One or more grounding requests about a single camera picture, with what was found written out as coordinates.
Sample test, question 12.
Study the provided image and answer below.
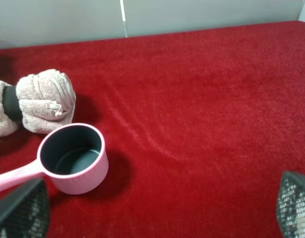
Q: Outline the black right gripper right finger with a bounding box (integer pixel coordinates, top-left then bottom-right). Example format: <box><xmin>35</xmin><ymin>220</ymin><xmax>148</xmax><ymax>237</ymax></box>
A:
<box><xmin>276</xmin><ymin>172</ymin><xmax>305</xmax><ymax>238</ymax></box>

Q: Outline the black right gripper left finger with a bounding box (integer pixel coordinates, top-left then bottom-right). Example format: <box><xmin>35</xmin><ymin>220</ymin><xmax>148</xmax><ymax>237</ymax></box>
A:
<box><xmin>0</xmin><ymin>178</ymin><xmax>50</xmax><ymax>238</ymax></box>

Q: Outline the pink saucepan with handle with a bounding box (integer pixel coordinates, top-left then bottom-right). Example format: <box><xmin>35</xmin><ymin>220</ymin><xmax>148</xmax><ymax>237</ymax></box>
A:
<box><xmin>0</xmin><ymin>123</ymin><xmax>109</xmax><ymax>195</ymax></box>

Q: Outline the pink rolled towel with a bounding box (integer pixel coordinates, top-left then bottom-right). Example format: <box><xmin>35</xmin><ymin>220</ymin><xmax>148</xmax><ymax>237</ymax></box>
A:
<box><xmin>0</xmin><ymin>69</ymin><xmax>76</xmax><ymax>137</ymax></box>

